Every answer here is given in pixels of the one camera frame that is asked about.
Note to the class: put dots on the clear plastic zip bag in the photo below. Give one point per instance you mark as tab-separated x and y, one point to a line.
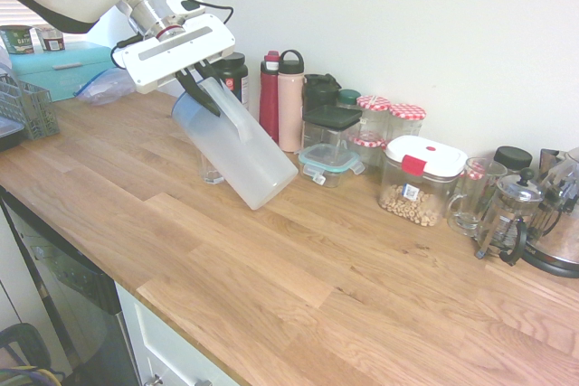
106	87

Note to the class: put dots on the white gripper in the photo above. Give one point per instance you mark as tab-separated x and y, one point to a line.
181	49

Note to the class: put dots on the glass French press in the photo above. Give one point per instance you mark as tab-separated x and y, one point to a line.
509	219

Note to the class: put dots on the cereal container with white lid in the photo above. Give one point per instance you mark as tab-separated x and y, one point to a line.
420	182

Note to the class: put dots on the square container with black lid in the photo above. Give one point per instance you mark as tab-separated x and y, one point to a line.
330	126

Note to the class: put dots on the window blinds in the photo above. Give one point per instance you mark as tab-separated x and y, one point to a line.
16	8

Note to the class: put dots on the clear glass mug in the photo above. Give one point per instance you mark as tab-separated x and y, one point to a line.
472	205

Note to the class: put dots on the pink bottle with black lid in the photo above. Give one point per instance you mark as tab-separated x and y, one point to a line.
289	110

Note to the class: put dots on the small jar red checkered lid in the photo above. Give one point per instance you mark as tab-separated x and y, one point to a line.
475	174
368	148

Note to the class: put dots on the translucent plastic water pitcher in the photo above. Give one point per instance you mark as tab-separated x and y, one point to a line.
235	155

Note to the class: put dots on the jar with black lid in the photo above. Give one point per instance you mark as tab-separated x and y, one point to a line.
512	157

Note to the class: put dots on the teal bread box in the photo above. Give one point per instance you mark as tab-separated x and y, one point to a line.
54	69

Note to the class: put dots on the grey cutlery basket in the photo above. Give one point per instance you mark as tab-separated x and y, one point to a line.
31	110

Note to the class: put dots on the stainless steel dishwasher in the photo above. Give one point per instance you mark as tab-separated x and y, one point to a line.
68	295

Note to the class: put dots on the black supplement jar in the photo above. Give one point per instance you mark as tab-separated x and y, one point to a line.
235	76

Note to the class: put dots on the dark brown food cup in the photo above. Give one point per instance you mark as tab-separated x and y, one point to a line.
50	40

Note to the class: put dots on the metal drawer knob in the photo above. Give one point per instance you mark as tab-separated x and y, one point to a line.
156	380

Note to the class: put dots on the stainless steel electric kettle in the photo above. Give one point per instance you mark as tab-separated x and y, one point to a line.
558	232

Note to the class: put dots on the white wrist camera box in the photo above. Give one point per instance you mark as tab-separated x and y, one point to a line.
187	5

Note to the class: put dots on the red water bottle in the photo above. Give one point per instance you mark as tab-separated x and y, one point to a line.
268	96

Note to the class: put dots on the green oatmeal cup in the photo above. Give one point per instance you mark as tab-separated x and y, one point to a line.
17	40

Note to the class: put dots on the jar with red checkered lid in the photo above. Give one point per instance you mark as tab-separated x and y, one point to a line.
373	110
406	121

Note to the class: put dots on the black dish rack tray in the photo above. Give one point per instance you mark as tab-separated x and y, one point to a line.
8	135

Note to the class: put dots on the white cabinet drawer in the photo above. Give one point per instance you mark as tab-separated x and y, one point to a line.
158	341

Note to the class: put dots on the jar with green lid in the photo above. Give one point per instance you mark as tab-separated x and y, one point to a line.
348	97

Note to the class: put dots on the clear faceted drinking glass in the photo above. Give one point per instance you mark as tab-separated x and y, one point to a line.
211	174

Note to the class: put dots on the glass container with teal lid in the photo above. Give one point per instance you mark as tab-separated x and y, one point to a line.
329	166

